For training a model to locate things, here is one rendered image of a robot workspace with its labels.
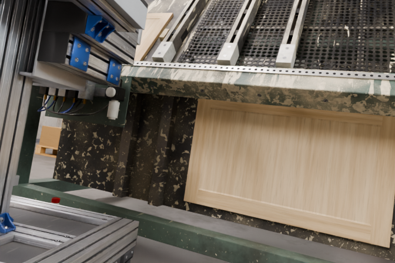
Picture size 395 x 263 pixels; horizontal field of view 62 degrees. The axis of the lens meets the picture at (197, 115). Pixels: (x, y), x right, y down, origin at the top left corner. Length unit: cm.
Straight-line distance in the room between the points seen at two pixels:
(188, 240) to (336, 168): 70
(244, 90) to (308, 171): 46
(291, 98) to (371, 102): 28
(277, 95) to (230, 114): 33
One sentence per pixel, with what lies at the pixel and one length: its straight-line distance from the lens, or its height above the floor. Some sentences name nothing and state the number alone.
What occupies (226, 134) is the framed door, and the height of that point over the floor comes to 61.
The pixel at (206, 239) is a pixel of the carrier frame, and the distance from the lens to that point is 143.
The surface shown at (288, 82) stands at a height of 84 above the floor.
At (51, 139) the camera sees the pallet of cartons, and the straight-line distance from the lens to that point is 520.
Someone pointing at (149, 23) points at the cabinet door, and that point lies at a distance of 201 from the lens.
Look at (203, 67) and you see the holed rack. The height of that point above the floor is 89.
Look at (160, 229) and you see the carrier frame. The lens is 151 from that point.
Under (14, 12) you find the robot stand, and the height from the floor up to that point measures 84.
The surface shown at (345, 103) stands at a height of 78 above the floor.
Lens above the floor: 57
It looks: 4 degrees up
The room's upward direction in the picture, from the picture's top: 8 degrees clockwise
